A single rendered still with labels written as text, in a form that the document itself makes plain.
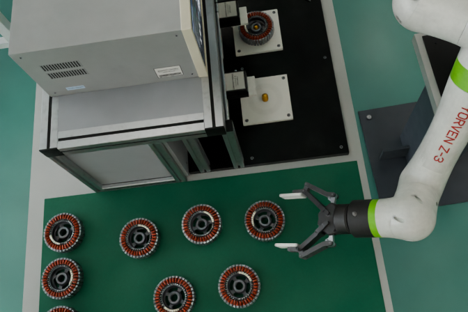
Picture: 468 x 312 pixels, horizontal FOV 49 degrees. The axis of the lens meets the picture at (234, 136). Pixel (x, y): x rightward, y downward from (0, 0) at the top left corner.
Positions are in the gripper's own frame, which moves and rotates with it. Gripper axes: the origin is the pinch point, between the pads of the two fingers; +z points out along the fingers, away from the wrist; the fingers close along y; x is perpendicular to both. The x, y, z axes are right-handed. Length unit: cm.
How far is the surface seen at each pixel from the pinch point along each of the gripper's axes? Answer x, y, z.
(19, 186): -6, 21, 151
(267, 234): 0.8, -3.9, 4.1
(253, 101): 4.6, 36.0, 11.5
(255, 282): 1.4, -16.8, 6.1
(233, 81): 18.8, 35.2, 8.4
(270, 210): 0.3, 2.9, 4.3
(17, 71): 4, 81, 167
